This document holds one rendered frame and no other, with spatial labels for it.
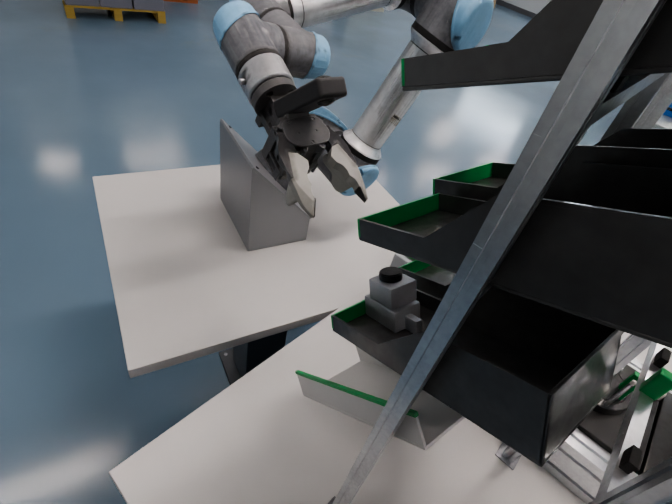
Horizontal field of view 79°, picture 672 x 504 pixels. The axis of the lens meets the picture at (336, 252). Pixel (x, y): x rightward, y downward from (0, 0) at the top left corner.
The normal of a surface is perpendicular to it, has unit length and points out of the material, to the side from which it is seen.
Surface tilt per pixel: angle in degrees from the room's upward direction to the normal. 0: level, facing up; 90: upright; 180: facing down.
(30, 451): 0
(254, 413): 0
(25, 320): 0
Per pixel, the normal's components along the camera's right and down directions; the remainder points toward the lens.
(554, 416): 0.61, 0.25
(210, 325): 0.18, -0.73
